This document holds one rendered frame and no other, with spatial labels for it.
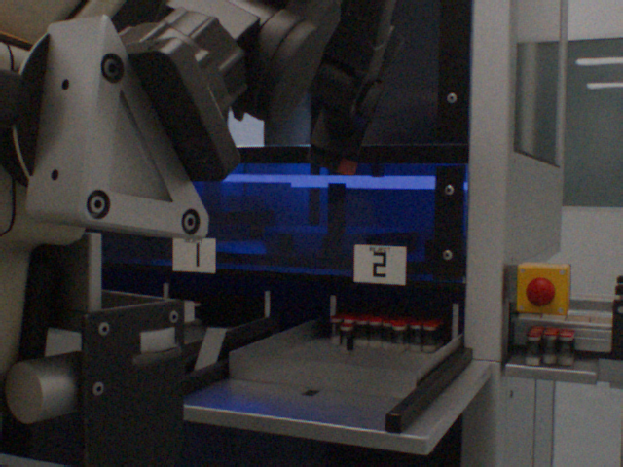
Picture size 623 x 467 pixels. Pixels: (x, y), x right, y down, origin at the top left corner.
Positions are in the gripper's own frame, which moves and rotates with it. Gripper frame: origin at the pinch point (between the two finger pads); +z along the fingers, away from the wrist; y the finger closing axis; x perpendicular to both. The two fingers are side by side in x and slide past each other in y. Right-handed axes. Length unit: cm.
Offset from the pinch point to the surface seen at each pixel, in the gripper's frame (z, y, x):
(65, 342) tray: 4, 43, -30
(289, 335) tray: 13.8, 31.3, 0.9
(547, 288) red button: 3.1, 12.2, 34.3
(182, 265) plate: 26.1, 26.8, -21.9
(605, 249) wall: 443, -65, 161
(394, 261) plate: 13.4, 14.8, 12.8
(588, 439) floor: 268, 50, 132
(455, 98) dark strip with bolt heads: 7.5, -11.2, 13.5
